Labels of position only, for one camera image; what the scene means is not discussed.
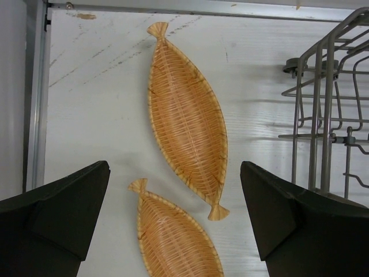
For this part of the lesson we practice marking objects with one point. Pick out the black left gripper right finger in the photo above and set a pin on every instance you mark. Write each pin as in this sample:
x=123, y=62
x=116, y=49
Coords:
x=301, y=233

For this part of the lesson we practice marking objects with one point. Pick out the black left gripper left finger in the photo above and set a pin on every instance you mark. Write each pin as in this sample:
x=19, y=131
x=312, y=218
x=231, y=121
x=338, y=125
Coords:
x=47, y=231

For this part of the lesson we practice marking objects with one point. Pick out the large woven fish-shaped tray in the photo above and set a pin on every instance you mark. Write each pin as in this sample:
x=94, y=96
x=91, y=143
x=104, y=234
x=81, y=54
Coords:
x=187, y=122

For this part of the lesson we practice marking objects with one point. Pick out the grey wire dish rack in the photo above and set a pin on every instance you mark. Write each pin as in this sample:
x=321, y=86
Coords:
x=330, y=121

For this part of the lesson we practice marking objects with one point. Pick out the small woven fish-shaped tray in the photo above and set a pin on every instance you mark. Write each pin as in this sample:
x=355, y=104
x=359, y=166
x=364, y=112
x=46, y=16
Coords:
x=172, y=242

